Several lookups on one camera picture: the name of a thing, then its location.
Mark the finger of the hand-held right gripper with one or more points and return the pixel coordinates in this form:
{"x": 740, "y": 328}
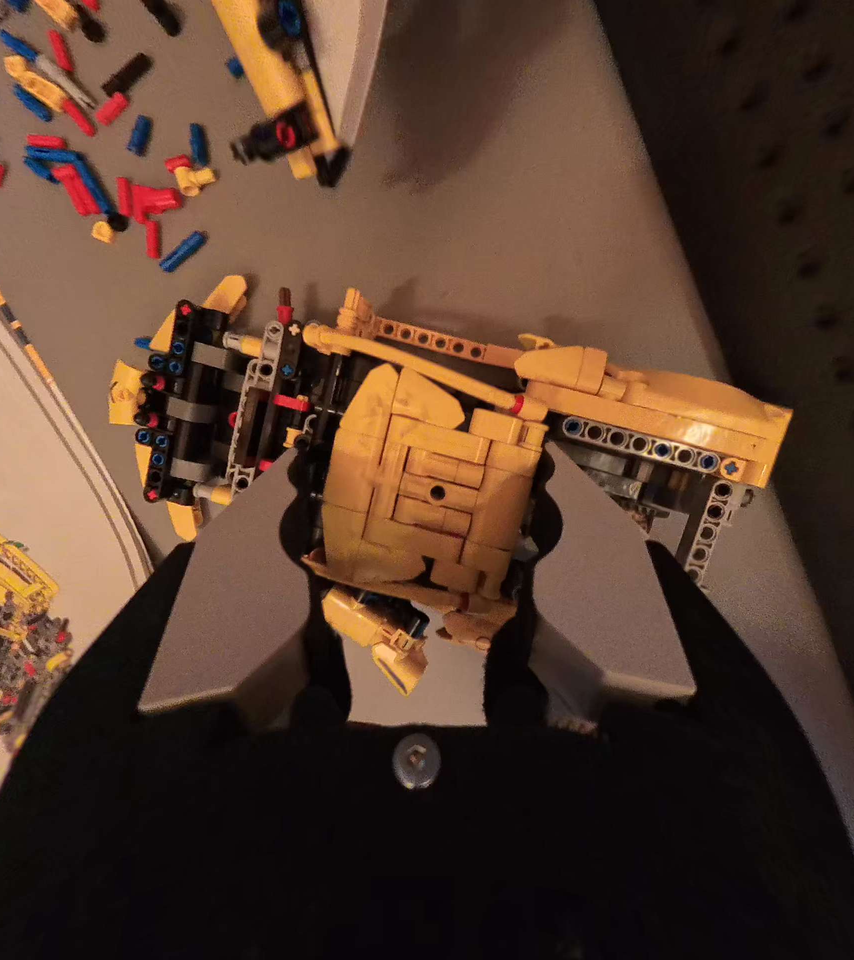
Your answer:
{"x": 352, "y": 60}

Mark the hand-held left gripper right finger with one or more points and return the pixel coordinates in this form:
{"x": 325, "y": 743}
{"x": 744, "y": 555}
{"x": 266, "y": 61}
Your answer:
{"x": 606, "y": 600}

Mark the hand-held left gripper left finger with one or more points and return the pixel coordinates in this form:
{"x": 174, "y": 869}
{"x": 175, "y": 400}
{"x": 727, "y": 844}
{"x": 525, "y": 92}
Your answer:
{"x": 232, "y": 600}

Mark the yellow brick side assembly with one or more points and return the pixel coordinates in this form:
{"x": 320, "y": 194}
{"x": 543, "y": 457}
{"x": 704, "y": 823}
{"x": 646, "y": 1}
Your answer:
{"x": 269, "y": 67}

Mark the yellow brick toy car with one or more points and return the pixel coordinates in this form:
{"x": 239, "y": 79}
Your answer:
{"x": 427, "y": 480}

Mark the grey desk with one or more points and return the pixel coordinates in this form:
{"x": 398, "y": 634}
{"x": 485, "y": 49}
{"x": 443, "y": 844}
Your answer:
{"x": 509, "y": 187}

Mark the open instruction book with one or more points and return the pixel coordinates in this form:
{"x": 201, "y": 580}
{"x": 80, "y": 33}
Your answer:
{"x": 14, "y": 487}

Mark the scattered small coloured brick pins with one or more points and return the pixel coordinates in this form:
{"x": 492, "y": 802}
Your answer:
{"x": 74, "y": 135}

